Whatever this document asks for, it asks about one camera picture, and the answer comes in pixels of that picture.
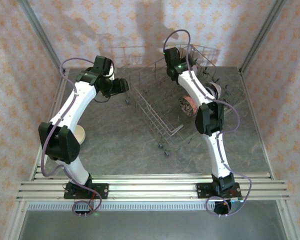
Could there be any blue floral bowl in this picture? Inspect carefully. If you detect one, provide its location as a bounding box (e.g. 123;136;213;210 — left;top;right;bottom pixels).
177;95;199;118

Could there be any grey wire dish rack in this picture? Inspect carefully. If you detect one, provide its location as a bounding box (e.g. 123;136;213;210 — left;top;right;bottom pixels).
124;43;247;158

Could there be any plain cream bowl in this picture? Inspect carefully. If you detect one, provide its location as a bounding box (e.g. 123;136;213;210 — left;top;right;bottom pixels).
74;125;87;146

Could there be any black connector box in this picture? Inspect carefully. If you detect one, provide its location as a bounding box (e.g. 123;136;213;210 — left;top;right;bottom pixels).
72;200;95;218

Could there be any grey metal panel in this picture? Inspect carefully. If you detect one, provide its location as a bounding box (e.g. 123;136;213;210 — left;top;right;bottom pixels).
17;209;288;240

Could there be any green circuit board unit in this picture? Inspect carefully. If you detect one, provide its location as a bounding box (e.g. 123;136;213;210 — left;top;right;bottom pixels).
213;196;245;216

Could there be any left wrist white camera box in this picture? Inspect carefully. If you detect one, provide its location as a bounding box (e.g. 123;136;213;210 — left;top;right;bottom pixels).
108;65;117;81

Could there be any thin black cable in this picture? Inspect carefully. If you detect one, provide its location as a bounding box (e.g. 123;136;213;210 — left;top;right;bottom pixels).
93;94;111;104

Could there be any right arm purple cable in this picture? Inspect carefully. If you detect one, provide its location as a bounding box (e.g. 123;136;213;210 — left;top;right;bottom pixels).
162;29;253;218

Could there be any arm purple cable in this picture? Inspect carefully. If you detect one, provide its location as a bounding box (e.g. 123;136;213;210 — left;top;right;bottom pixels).
40;57;103;218
162;29;253;218

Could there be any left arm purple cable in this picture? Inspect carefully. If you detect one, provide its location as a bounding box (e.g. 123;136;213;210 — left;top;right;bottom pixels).
40;57;103;218

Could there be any aluminium table side rail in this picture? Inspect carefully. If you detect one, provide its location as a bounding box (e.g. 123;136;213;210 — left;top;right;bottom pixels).
29;67;70;181
238;66;276;181

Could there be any aluminium frame post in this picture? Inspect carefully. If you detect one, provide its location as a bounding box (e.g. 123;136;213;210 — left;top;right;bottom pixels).
16;0;67;75
238;0;288;76

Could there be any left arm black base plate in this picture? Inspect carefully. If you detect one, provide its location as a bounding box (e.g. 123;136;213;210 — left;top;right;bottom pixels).
63;182;110;200

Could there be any aluminium mounting rail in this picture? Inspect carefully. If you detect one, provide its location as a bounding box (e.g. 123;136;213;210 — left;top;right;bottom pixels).
15;174;291;202

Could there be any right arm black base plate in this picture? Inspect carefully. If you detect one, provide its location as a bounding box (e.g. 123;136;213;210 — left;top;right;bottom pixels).
195;182;242;200

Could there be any slotted grey cable duct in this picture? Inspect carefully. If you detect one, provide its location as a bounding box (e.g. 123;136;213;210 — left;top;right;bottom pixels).
26;201;217;211

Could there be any aluminium frame leg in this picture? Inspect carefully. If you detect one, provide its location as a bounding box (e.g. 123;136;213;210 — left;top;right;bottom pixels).
3;199;28;240
276;199;300;240

